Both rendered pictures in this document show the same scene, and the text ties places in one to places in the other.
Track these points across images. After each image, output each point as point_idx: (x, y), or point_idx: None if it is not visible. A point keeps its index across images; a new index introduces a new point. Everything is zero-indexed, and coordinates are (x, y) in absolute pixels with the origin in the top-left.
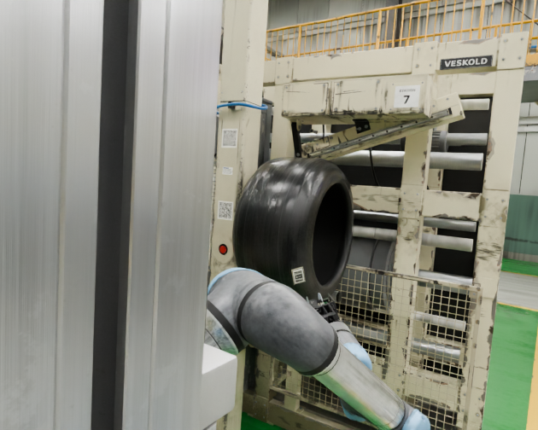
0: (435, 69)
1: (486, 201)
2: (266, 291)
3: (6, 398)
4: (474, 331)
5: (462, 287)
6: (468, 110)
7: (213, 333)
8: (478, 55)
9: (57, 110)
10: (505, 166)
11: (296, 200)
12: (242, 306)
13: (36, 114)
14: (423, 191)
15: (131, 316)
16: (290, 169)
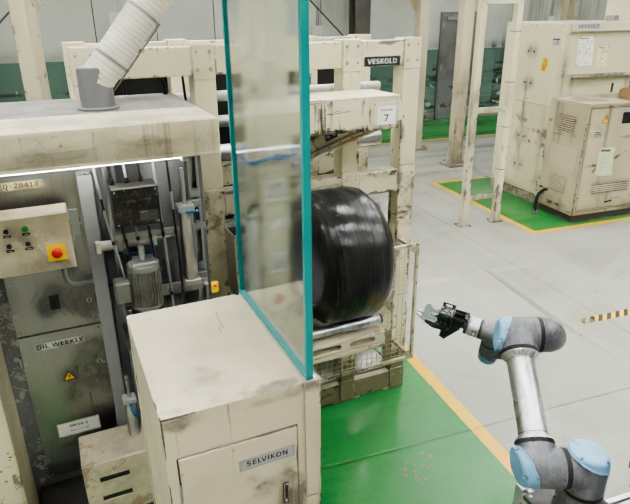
0: (361, 66)
1: (401, 175)
2: (550, 324)
3: None
4: (415, 273)
5: (408, 246)
6: (326, 71)
7: (534, 357)
8: (391, 54)
9: None
10: (411, 146)
11: (388, 241)
12: (545, 337)
13: None
14: (359, 175)
15: None
16: (363, 213)
